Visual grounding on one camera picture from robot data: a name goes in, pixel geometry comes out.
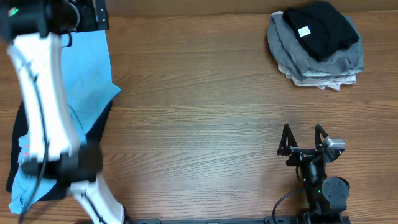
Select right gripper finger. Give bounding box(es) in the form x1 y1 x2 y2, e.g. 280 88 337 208
277 124 298 156
314 124 329 149

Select black t-shirt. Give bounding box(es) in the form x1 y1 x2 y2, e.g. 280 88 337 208
282 1 359 61

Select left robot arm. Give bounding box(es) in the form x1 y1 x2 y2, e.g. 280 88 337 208
1 0 131 223

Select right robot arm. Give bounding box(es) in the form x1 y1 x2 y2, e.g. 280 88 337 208
277 124 350 223

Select light blue t-shirt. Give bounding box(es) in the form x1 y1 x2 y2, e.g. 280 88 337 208
9 30 121 214

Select grey folded trousers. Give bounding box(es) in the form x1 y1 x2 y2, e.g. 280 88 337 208
267 11 364 81

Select black shirt under pile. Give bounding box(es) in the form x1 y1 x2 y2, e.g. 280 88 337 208
6 101 113 201

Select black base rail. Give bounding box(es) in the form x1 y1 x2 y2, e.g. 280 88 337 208
75 216 351 224

